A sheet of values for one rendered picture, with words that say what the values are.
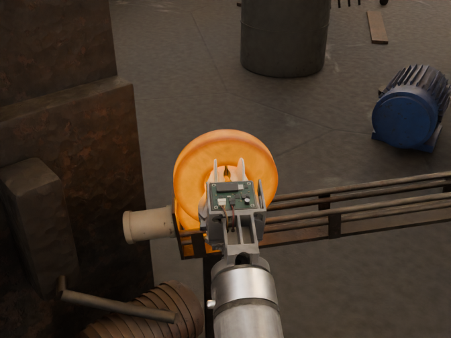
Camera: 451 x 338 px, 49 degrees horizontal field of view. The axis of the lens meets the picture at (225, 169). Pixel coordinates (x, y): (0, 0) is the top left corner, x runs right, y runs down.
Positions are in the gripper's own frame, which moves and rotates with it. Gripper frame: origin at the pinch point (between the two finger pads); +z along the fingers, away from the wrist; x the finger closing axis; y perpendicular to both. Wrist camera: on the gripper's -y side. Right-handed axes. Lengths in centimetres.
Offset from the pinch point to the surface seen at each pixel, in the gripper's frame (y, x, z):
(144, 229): -17.3, 13.5, 2.5
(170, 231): -17.5, 9.1, 1.9
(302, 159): -116, -51, 111
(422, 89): -86, -105, 123
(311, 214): -15.1, -15.9, 1.9
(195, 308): -32.7, 5.1, -5.4
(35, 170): -6.2, 30.2, 7.3
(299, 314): -92, -28, 20
